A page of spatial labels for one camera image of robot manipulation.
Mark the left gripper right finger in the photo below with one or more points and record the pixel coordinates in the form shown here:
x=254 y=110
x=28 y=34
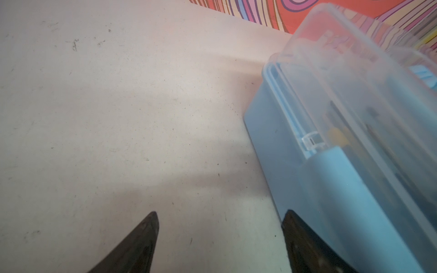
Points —
x=307 y=252

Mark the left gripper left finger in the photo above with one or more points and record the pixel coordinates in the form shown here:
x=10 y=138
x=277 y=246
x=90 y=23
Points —
x=135 y=252

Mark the clear tool box lid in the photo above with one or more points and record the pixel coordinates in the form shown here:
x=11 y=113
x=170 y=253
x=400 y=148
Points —
x=338 y=85

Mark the blue plastic tool box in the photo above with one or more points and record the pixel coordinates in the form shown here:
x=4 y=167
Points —
x=331 y=194

